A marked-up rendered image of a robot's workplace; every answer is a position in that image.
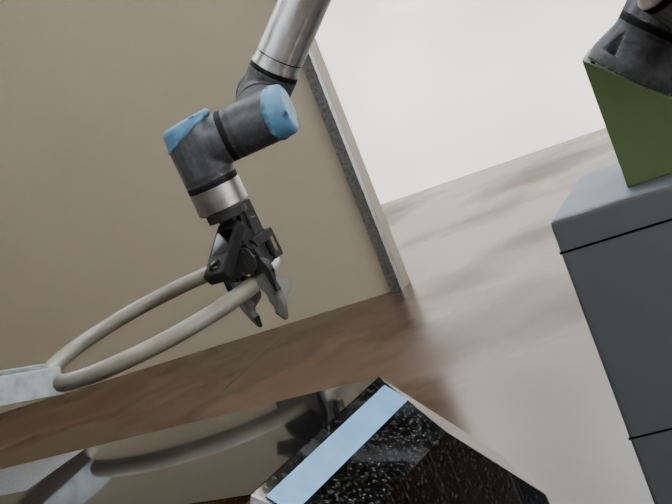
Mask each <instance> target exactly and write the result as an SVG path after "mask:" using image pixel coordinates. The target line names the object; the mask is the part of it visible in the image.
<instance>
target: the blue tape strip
mask: <svg viewBox="0 0 672 504"><path fill-rule="evenodd" d="M407 400H408V399H407V398H406V397H404V396H402V395H401V394H399V393H397V392H396V391H394V390H392V389H391V388H389V387H387V386H386V385H384V386H383V387H382V388H381V389H380V390H379V391H377V392H376V393H375V394H374V395H373V396H372V397H371V398H370V399H369V400H368V401H367V402H366V403H365V404H364V405H363V406H361V407H360V408H359V409H358V410H357V411H356V412H355V413H354V414H353V415H352V416H351V417H350V418H349V419H348V420H346V421H345V422H344V423H343V424H342V425H341V426H340V427H339V428H338V429H337V430H336V431H335V432H334V433H333V434H332V435H330V436H329V437H328V438H327V439H326V440H325V441H324V442H323V443H322V444H321V445H320V446H319V447H318V448H317V449H315V450H314V451H313V452H312V453H311V454H310V455H309V456H308V457H307V458H306V459H305V460H304V461H303V462H302V463H301V464H299V465H298V466H297V467H296V468H295V469H294V470H293V471H292V472H291V473H290V474H289V475H288V476H287V477H286V478H284V479H283V480H282V481H281V482H280V483H279V484H278V485H277V486H276V487H275V488H274V489H273V490H272V491H271V492H270V493H268V494H267V495H266V497H268V498H269V499H271V500H272V501H274V502H275V503H277V504H304V503H305V502H306V501H307V500H308V499H309V498H310V497H311V496H312V495H313V494H314V493H315V492H316V491H317V490H318V489H319V488H320V487H321V486H322V485H323V484H324V483H325V482H326V481H327V480H328V479H329V478H330V477H331V476H332V475H333V474H334V473H335V472H336V471H337V470H338V469H339V468H340V467H341V466H342V465H343V464H344V463H345V462H346V461H347V460H348V459H349V458H350V457H351V456H352V455H353V454H354V453H355V452H356V451H357V450H358V449H359V448H360V447H361V446H362V445H363V444H364V443H365V442H366V441H367V440H368V439H369V438H370V437H371V436H372V435H373V434H374V433H375V432H376V431H377V430H378V429H379V428H380V427H381V426H382V425H383V424H384V423H385V422H386V421H387V420H388V419H389V418H390V417H391V416H392V415H393V414H394V413H395V412H396V411H397V410H398V409H399V408H400V407H401V406H402V405H403V404H404V403H405V402H406V401H407Z"/></svg>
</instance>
